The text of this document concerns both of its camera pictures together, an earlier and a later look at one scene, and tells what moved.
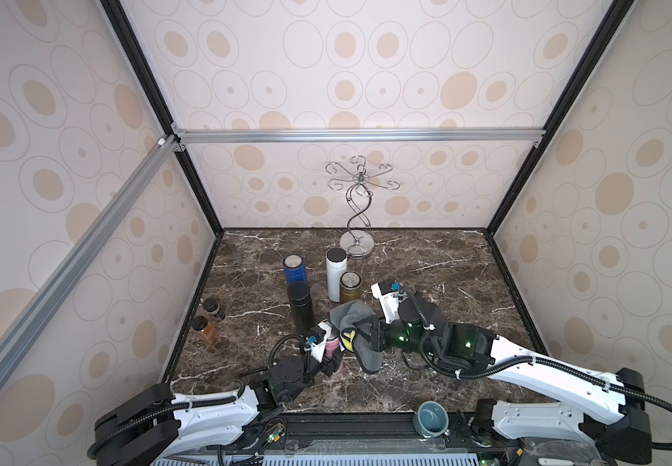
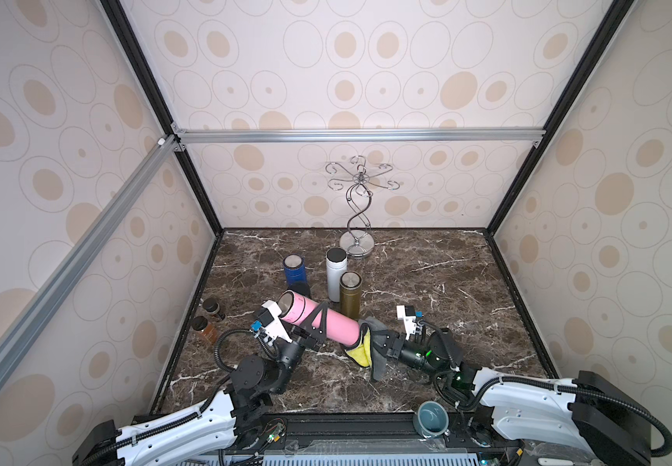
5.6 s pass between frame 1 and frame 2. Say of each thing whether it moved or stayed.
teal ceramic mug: stayed
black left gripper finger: moved
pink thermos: moved
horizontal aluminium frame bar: stayed
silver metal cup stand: stayed
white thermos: stayed
